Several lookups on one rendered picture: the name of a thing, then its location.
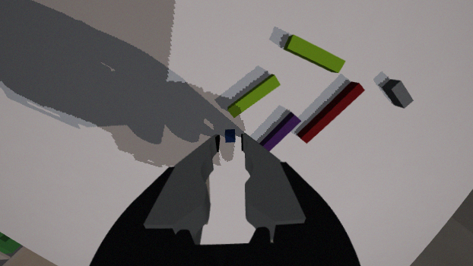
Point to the dark grey block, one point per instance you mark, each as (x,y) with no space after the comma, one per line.
(397,93)

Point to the dark red rod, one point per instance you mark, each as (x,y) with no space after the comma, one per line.
(352,91)

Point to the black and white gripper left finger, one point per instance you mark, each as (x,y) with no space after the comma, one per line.
(177,200)

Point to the purple rod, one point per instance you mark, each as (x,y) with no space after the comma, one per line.
(280,131)

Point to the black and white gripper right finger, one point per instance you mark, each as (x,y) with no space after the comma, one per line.
(278,198)

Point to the small blue block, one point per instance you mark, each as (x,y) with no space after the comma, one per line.
(230,135)

